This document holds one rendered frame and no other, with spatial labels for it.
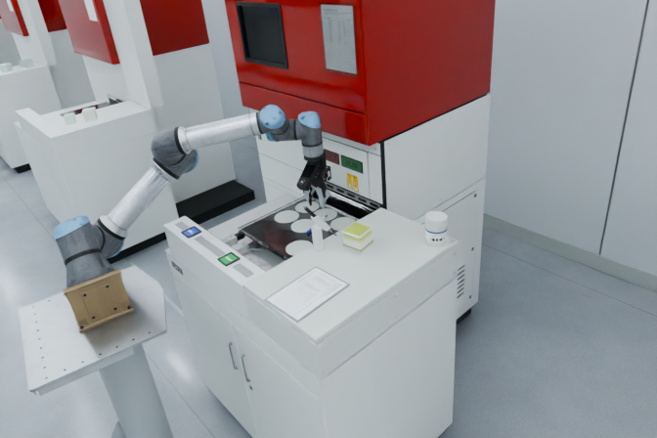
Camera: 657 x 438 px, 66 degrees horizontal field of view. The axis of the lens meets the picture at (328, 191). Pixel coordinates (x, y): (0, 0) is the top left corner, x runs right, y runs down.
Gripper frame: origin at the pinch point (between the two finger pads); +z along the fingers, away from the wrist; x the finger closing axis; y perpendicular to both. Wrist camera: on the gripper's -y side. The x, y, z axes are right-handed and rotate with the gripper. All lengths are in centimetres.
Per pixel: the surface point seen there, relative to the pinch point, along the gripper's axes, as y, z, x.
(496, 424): 16, 99, -69
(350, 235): -18.5, -4.4, -26.2
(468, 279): 69, 70, -38
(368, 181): 14.0, -6.5, -15.3
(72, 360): -86, 17, 33
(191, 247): -38.9, 3.2, 27.3
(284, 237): -12.4, 8.7, 6.6
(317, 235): -22.9, -4.3, -16.4
